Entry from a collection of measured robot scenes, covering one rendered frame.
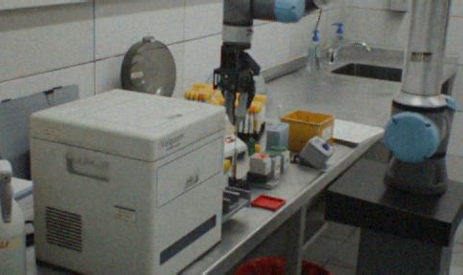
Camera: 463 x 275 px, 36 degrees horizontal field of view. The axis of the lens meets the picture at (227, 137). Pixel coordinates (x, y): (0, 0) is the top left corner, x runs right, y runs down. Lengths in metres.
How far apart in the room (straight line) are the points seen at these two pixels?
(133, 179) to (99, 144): 0.09
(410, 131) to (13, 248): 0.84
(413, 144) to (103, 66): 1.00
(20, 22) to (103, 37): 0.35
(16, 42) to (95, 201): 0.67
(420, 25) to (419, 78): 0.11
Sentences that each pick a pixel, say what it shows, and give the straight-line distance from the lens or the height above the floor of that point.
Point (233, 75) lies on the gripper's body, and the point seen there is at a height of 1.18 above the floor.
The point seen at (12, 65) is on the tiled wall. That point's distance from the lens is 1.85.
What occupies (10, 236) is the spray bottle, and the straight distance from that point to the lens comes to 1.30.
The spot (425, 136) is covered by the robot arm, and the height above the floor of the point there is 1.12.
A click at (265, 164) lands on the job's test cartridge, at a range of 1.84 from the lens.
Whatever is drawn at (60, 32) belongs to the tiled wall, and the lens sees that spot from 1.98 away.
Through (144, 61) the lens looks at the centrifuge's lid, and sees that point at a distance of 2.24.
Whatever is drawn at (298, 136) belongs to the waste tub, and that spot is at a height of 0.93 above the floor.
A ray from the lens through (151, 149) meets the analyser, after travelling 1.21.
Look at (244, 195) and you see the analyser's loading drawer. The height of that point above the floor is 0.92.
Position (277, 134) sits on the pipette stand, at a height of 0.97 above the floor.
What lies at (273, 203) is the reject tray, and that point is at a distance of 1.75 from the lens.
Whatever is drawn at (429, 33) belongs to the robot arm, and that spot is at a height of 1.33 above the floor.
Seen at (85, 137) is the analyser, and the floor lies 1.15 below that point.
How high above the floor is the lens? 1.51
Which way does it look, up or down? 16 degrees down
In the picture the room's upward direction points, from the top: 3 degrees clockwise
